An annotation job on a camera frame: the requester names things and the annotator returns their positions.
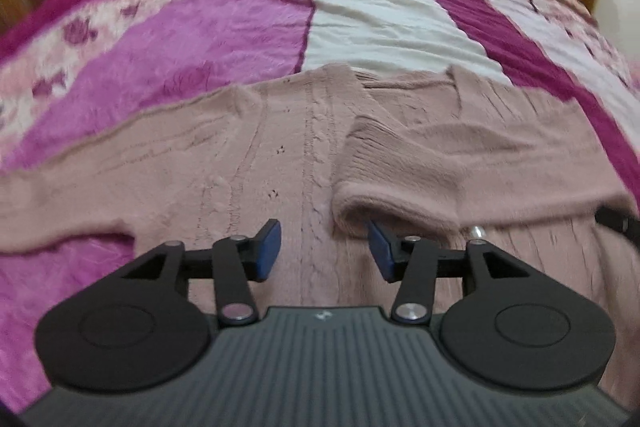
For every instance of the purple floral patchwork blanket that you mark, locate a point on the purple floral patchwork blanket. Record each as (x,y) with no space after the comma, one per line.
(225,17)

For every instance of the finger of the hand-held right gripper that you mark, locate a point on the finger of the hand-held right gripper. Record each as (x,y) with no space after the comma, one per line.
(617,217)

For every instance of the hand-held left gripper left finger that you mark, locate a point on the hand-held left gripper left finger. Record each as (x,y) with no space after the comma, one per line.
(267,252)

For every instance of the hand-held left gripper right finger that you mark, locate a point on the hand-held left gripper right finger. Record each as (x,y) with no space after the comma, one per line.
(380,252)

